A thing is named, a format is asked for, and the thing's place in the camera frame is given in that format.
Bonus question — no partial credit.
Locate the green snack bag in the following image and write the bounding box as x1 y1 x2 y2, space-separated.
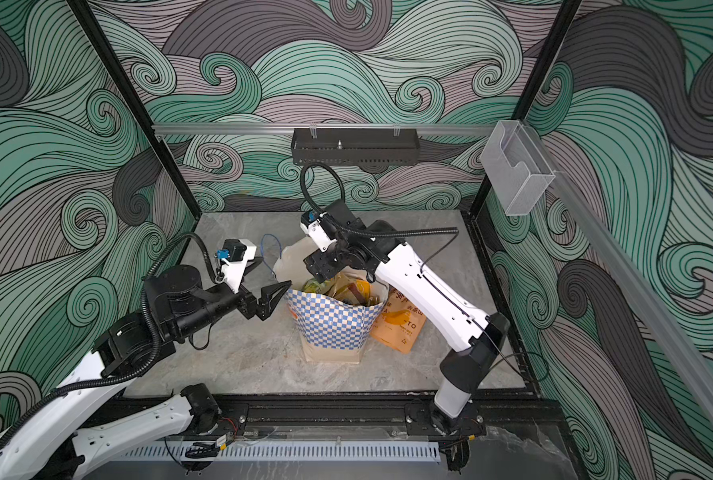
302 278 326 293

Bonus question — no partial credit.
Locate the gold snack bag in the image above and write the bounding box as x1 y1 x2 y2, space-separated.
326 273 359 303

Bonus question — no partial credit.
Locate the blue checkered paper bag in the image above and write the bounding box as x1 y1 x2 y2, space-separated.
272 237 390 364

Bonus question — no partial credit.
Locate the orange potato chips bag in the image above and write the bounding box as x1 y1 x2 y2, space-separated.
371 287 427 354

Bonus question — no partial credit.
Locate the yellow snack bag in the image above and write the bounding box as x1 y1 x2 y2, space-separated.
342 279 372 306

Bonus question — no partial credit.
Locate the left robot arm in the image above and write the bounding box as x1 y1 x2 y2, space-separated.
0 232 290 479

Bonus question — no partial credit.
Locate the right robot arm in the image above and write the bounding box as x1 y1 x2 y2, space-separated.
298 162 511 436

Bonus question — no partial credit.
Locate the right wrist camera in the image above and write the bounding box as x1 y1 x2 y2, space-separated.
300 211 336 252

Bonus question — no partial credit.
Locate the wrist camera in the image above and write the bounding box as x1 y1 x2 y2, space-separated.
300 211 336 252
216 239 256 293

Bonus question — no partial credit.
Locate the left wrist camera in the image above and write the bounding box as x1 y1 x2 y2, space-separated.
216 239 256 293

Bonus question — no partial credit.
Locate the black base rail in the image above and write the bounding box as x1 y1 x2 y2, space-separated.
210 389 564 438

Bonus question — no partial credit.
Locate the black perforated wall tray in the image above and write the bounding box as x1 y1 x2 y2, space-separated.
290 129 421 166

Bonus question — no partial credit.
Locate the back aluminium rail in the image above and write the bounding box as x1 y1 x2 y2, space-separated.
152 122 495 137

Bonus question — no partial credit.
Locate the aluminium rail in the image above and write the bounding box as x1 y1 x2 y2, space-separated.
517 121 713 426
152 122 495 137

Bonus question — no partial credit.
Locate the white slotted cable duct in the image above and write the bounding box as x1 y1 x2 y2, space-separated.
116 440 442 464

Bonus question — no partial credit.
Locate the clear plastic wall holder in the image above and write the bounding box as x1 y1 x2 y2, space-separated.
480 120 555 216

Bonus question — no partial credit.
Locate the right aluminium rail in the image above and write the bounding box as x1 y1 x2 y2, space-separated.
517 121 713 426

